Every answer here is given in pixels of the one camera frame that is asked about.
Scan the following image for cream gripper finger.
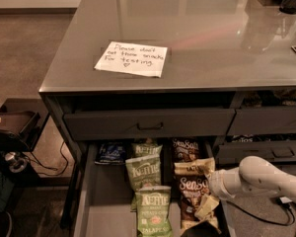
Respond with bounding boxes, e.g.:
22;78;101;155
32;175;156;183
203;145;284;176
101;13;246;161
201;211;219;225
194;195;220;220

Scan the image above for brown Sea Salt bag front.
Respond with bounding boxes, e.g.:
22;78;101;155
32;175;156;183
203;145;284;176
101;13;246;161
176;174;221;234

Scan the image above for brown sea salt bag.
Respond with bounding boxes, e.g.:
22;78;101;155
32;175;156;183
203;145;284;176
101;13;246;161
176;174;221;234
172;138;199;162

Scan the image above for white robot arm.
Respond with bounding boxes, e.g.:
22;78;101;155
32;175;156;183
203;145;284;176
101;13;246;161
205;156;296;203

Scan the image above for dark robot base tray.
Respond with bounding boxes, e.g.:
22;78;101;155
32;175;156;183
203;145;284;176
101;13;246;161
0;98;49;152

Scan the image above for yellow chip bag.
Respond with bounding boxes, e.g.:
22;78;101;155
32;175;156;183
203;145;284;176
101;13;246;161
175;157;215;176

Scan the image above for middle right drawer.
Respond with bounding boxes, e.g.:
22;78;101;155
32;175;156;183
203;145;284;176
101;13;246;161
215;140;296;165

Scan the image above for brown Sea Salt bag rear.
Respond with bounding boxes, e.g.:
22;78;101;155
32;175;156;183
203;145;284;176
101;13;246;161
172;138;199;162

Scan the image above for green Kettle jalapeno bag front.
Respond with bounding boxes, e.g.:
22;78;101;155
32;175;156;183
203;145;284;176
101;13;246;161
135;186;173;237

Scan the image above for green Kettle bag middle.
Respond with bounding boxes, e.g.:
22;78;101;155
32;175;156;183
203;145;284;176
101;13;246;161
124;154;163;212

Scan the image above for top right drawer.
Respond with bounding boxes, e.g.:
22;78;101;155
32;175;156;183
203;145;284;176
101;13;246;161
228;106;296;135

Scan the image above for green Kettle bag rear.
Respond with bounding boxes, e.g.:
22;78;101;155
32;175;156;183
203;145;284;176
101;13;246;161
132;138;163;157

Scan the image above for open middle left drawer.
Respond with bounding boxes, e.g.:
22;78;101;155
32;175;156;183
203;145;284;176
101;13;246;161
73;141;237;237

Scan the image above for blue chip bag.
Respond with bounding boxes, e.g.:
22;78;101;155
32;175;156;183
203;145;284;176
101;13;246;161
95;142;126;165

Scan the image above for grey metal drawer cabinet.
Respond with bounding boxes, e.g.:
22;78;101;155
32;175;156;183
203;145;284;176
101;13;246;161
38;0;296;237

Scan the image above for top left drawer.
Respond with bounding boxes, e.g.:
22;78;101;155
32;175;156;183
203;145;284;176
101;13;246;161
63;108;235;141

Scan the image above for white power strip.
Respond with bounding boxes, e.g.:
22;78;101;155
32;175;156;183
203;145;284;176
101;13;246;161
279;197;292;203

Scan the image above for white handwritten paper note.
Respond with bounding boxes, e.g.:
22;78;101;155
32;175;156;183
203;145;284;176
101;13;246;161
95;41;168;78

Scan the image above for silver round cap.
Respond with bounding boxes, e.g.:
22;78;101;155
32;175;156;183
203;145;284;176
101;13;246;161
4;152;28;173

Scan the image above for black power cables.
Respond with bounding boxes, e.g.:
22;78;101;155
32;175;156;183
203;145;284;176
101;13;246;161
226;200;296;237

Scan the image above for black cable left floor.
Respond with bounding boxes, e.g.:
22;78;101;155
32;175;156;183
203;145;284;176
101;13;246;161
24;140;70;178

